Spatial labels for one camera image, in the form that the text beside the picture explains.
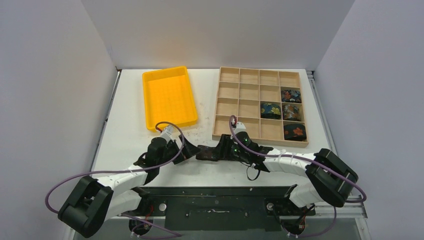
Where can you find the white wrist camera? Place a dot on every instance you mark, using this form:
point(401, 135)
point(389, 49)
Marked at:
point(167, 133)
point(239, 127)

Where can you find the yellow plastic tray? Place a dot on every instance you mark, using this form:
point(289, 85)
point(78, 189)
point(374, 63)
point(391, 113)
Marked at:
point(168, 97)

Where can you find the navy red floral rolled tie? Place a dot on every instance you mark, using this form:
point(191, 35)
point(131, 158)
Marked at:
point(291, 96)

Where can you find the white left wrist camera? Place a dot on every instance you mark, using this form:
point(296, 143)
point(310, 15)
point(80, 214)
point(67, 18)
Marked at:
point(167, 133)

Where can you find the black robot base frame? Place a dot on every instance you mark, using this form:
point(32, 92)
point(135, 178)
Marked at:
point(209, 208)

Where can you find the blue yellow floral rolled tie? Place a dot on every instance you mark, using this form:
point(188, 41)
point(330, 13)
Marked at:
point(269, 110)

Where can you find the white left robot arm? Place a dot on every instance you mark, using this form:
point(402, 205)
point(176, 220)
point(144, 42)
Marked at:
point(106, 188)

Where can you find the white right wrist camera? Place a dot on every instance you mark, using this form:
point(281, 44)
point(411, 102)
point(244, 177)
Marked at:
point(239, 127)

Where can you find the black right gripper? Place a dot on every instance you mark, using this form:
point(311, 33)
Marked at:
point(224, 147)

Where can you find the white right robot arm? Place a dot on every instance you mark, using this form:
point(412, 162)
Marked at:
point(330, 180)

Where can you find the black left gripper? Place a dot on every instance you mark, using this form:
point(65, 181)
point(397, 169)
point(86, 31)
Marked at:
point(189, 151)

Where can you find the wooden compartment organizer box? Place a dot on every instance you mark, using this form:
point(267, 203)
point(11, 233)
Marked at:
point(240, 93)

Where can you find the black orange floral rolled tie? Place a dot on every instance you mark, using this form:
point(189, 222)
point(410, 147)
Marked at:
point(295, 132)

